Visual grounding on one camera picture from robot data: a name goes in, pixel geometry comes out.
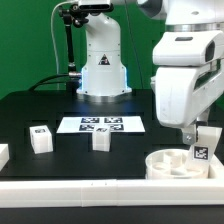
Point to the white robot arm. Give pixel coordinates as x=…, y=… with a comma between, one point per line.
x=103, y=76

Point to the white overhead camera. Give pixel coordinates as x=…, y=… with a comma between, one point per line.
x=95, y=5

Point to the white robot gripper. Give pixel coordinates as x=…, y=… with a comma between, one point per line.
x=179, y=102

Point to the white marker paper sheet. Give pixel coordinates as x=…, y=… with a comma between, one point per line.
x=129, y=124

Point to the white U-shaped fence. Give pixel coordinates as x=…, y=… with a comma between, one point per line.
x=90, y=193

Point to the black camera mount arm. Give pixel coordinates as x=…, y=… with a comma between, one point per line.
x=72, y=17

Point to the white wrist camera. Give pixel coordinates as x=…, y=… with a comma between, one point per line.
x=189, y=48

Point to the white round stool seat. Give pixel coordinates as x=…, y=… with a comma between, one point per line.
x=171, y=164

